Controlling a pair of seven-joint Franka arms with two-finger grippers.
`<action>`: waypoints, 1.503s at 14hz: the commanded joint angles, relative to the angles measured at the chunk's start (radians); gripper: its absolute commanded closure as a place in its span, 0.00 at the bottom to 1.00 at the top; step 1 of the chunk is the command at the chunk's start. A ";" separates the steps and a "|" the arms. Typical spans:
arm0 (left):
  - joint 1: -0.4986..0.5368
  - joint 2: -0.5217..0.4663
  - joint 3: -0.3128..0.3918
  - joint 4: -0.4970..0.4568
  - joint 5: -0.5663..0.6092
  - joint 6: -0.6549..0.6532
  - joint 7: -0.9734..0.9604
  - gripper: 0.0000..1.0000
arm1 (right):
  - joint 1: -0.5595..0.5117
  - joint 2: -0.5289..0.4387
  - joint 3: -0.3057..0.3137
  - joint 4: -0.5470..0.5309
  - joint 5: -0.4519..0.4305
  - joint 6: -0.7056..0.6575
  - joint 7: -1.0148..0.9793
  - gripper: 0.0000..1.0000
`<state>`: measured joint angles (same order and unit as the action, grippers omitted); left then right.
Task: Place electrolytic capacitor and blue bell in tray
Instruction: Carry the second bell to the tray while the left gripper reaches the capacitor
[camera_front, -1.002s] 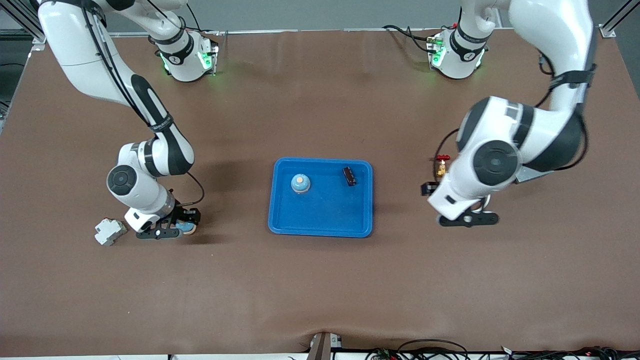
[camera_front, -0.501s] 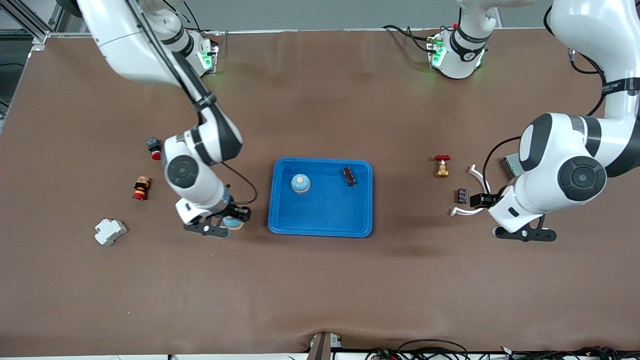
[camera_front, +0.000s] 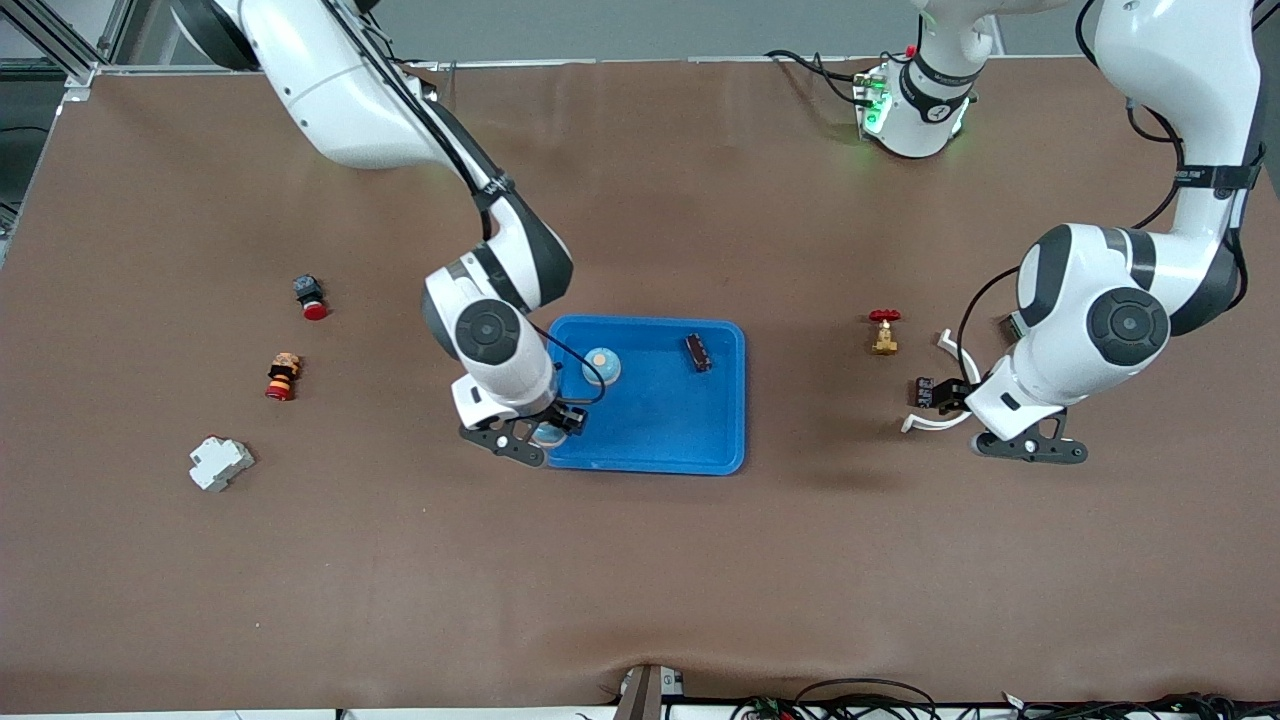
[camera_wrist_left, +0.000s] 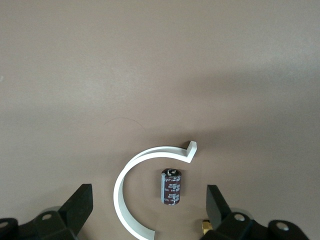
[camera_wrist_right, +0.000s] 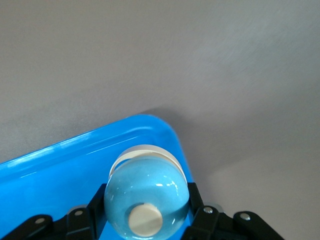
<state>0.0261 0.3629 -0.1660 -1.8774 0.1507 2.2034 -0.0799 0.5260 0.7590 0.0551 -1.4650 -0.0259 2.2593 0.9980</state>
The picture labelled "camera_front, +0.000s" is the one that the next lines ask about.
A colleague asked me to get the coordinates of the blue plastic tray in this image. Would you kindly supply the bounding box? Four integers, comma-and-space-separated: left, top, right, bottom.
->
535, 315, 748, 477

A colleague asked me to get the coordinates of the white curved plastic clamp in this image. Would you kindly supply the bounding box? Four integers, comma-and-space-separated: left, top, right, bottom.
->
900, 329, 986, 434

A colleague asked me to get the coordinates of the brown table mat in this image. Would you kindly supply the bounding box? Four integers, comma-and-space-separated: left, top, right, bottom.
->
0, 57, 1280, 713

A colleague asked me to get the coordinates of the red emergency button orange body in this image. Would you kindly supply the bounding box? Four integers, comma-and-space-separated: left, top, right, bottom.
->
265, 352, 303, 402

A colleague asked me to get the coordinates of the white circuit breaker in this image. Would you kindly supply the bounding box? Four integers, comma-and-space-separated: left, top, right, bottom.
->
189, 436, 256, 493

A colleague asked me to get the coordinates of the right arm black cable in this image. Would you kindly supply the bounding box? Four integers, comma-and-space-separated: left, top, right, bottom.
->
330, 0, 609, 406

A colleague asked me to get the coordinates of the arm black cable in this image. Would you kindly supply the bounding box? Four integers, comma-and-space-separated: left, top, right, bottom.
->
330, 0, 609, 406
955, 0, 1251, 393

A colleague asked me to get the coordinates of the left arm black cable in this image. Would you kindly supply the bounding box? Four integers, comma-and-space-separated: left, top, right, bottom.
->
955, 0, 1251, 393

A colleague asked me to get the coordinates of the grey metal bracket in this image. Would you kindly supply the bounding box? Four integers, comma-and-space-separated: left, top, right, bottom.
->
612, 663, 686, 720

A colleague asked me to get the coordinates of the black cable loop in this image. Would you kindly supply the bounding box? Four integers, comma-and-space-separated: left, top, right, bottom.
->
790, 678, 941, 720

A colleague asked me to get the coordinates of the black cable bundle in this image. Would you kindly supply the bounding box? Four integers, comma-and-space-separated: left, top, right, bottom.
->
1000, 692, 1280, 720

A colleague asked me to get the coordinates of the left arm base cable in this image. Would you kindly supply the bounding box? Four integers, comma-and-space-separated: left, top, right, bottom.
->
765, 48, 871, 109

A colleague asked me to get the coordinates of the aluminium frame profile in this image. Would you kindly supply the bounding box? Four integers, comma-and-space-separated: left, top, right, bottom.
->
0, 0, 136, 86

